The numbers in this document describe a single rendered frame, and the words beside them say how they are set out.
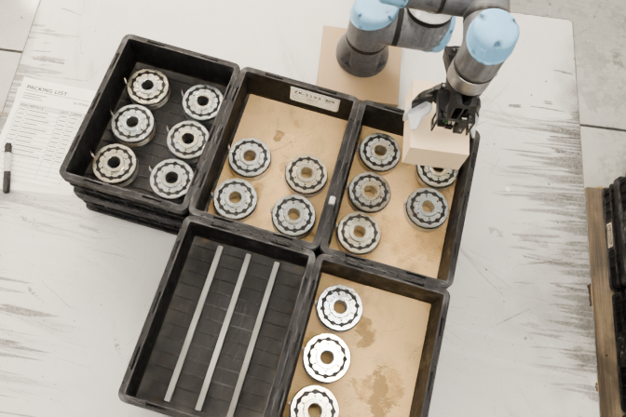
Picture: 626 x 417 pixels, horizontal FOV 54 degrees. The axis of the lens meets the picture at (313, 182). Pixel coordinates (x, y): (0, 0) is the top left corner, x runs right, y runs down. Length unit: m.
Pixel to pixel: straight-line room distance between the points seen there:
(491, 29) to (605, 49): 2.11
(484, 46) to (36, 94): 1.26
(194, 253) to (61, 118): 0.58
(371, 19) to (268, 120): 0.36
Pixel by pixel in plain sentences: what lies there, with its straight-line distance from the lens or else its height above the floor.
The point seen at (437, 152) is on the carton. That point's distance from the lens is 1.26.
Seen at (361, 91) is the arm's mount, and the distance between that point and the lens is 1.75.
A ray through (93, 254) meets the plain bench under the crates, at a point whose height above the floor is 0.70.
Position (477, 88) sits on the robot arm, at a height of 1.33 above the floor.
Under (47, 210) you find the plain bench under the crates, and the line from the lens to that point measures 1.70.
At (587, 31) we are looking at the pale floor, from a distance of 3.12.
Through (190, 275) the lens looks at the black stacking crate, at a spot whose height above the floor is 0.83.
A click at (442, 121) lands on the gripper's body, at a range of 1.19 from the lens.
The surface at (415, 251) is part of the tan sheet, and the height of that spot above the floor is 0.83.
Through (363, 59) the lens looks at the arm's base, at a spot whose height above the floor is 0.80.
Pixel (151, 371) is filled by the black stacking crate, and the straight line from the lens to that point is 1.41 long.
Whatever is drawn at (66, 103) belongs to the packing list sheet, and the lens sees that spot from 1.81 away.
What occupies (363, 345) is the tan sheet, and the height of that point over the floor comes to 0.83.
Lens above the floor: 2.22
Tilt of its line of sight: 67 degrees down
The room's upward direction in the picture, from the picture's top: 11 degrees clockwise
